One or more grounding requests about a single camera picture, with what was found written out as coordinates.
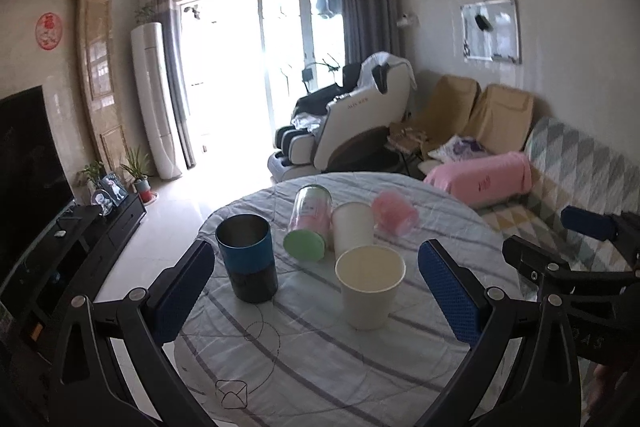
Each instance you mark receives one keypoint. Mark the wall whiteboard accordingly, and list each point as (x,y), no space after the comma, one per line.
(492,32)

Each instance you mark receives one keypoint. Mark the pink plastic cup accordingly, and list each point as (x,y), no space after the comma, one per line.
(395,213)

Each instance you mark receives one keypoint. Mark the beige sofa cushion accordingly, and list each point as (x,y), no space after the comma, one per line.
(447,107)
(502,117)

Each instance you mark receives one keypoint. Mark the red round wall decoration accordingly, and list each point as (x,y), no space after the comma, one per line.
(48,31)

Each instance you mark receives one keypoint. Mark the tabletop photo frame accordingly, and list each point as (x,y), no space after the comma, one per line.
(115,190)

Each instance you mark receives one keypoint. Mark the small green potted plant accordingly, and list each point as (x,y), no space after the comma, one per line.
(91,174)

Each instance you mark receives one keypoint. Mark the exercise bike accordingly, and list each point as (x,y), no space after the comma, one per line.
(320,72)

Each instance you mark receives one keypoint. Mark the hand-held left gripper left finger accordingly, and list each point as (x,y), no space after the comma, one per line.
(181,294)

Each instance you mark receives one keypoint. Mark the black television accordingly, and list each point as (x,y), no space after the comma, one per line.
(27,177)

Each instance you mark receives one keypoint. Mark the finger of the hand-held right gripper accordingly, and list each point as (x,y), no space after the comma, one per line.
(530,259)
(586,222)

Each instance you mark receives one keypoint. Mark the white cloth on chair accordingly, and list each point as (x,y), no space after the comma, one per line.
(387,59)

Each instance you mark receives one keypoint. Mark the black television cabinet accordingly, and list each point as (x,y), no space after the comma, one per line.
(100,237)

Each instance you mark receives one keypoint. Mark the large white paper cup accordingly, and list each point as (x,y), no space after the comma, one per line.
(369,297)

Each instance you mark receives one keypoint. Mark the white massage chair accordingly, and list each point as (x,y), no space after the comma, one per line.
(345,127)

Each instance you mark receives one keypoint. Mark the white standing air conditioner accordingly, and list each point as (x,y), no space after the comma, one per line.
(155,102)

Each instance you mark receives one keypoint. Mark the small wooden side table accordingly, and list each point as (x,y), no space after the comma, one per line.
(407,142)

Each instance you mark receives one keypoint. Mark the clear cup with green lid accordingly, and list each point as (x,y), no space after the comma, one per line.
(309,227)

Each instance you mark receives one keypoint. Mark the pink blanket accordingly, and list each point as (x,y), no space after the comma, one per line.
(480,179)

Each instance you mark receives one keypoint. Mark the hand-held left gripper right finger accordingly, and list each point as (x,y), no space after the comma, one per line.
(450,297)

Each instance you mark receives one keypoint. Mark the sofa with diamond pattern cover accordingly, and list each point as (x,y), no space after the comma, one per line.
(565,162)

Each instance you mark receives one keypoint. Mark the grey striped curtain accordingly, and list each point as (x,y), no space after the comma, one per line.
(367,2)
(172,67)

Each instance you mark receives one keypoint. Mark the round table striped cloth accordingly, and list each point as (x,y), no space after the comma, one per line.
(305,357)

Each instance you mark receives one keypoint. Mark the potted plant in red pot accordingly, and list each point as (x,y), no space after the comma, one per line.
(137,172)

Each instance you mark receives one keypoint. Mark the purple floral pillow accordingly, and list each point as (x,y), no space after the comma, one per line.
(460,149)

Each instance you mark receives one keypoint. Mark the hanging dark clothes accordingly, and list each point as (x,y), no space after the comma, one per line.
(327,2)

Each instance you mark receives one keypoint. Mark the blue and black metal cup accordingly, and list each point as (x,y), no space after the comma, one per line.
(247,259)

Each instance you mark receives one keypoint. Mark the small white paper cup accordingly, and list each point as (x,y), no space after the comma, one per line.
(351,227)

